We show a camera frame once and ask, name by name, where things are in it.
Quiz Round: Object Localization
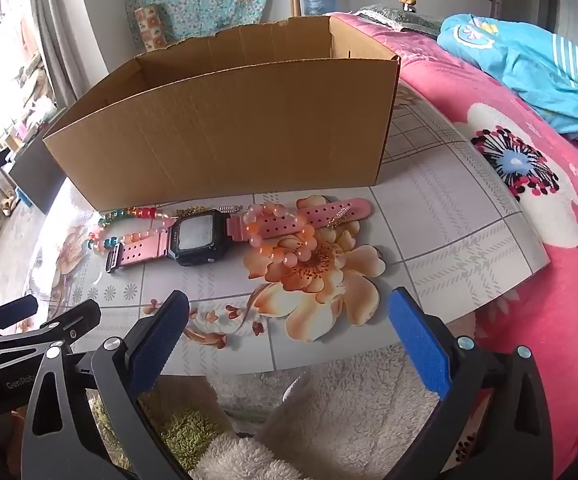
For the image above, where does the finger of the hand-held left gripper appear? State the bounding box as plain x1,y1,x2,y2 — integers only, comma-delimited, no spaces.
0,294,39,346
0,299,102,367

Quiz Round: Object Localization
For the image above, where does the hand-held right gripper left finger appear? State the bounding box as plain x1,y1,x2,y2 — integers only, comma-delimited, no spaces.
20,289,191,480

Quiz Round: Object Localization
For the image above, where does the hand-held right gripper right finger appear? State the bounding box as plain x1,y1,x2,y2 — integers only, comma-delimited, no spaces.
388,286,554,480

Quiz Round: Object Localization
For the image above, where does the pink strap digital watch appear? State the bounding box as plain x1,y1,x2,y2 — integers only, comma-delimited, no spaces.
105,197,374,275

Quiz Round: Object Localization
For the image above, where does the colourful bead string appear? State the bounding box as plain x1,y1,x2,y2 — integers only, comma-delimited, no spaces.
86,205,177,257

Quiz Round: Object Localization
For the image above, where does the pink bead bracelet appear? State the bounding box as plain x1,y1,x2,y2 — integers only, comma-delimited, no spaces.
241,203,318,265

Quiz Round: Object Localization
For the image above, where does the brown cardboard box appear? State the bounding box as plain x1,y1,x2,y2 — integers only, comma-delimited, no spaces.
42,15,401,212

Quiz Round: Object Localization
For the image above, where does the green shaggy rug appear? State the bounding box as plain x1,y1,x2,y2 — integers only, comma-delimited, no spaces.
89,390,235,461

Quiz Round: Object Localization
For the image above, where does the white fluffy blanket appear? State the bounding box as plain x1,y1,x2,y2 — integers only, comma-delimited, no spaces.
189,345,442,480

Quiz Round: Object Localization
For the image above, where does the floral plaid tablecloth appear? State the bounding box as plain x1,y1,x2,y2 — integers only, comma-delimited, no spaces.
34,75,552,378

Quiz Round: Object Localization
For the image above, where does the grey cabinet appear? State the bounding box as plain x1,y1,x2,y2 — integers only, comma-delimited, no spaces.
9,107,70,215

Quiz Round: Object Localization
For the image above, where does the pink floral blanket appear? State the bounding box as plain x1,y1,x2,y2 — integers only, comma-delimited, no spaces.
331,12,578,480

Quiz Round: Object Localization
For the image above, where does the grey curtain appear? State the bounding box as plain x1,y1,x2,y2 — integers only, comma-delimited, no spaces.
28,0,107,111

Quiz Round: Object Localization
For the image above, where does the blue striped garment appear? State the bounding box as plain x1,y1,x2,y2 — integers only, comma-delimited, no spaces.
437,14,578,146

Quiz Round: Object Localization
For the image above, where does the patterned tall box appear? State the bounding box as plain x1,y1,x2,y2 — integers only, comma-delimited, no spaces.
134,4,166,52

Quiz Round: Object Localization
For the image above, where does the lid with gold knob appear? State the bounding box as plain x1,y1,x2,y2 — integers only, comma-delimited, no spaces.
356,0,444,36

